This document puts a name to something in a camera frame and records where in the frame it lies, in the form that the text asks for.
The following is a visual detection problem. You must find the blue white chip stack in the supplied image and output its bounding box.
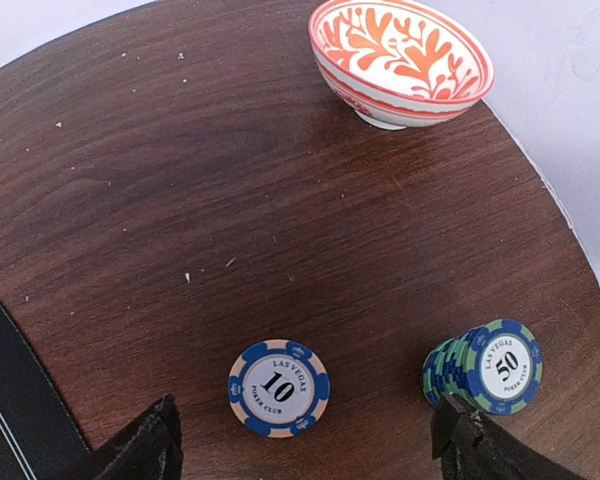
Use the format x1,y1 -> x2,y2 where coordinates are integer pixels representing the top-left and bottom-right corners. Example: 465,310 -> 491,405
228,339 -> 331,438

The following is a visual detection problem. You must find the green blue chip stack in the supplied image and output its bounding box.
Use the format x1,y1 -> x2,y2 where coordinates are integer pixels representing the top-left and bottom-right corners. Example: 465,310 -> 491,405
421,319 -> 543,416

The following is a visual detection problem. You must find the round black poker mat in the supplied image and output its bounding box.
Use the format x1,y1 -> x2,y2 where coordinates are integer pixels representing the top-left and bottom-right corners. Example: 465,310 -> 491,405
0,303 -> 90,479

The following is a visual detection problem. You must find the red patterned small bowl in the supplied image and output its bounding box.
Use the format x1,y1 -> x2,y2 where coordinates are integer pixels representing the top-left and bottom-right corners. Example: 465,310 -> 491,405
308,1 -> 495,131

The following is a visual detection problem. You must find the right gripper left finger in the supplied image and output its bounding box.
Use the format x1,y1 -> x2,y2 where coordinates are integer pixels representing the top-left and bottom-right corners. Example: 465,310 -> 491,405
87,395 -> 184,480

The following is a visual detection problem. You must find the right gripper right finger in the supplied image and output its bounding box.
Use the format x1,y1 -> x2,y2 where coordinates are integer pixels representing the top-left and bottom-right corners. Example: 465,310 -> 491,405
431,393 -> 583,480

